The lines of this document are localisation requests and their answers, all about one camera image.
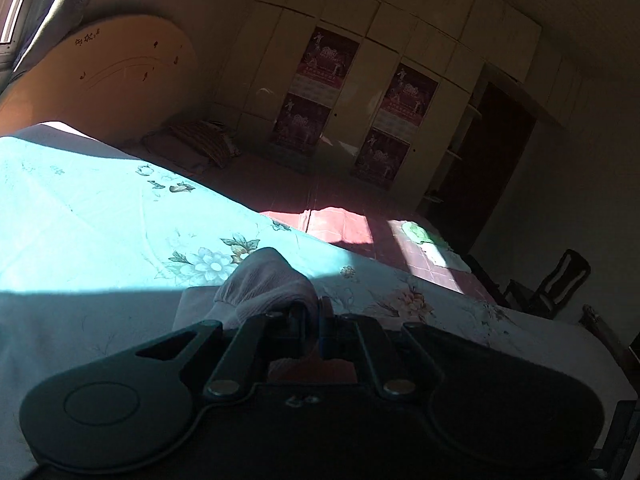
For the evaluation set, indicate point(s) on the green and white folded cloth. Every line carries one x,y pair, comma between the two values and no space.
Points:
430,245

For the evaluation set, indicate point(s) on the pink checkered bed sheet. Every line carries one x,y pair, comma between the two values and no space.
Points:
340,195

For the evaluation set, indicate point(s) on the grey curtain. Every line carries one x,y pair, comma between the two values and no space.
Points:
55,5

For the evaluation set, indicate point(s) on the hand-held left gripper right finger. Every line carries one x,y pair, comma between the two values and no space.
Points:
326,322

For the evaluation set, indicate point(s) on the dark flat screen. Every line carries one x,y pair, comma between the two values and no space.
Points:
632,355

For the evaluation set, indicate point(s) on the folded grey blanket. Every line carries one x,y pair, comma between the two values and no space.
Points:
165,152

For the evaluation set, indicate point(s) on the rounded corner shelf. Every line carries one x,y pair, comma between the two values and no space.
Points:
457,150

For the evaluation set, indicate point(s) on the floral bed sheet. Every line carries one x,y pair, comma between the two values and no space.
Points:
100,220

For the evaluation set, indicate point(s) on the dark brown door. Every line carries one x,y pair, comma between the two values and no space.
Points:
487,160

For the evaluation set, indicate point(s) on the pink wall poster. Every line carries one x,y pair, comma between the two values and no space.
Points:
300,122
407,95
327,60
381,157

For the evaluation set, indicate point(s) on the wooden furniture rail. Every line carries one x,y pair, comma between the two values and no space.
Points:
602,330

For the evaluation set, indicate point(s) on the cream wardrobe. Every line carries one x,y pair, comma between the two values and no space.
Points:
425,20

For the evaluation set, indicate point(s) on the dark wooden chair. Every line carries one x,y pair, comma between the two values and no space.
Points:
555,285

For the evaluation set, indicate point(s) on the cream wooden headboard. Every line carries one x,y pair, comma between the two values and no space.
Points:
115,80

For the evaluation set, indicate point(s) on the pink ribbed knit garment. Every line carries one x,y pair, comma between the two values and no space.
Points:
270,275

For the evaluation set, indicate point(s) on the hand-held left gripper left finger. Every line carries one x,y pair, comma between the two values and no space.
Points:
298,321

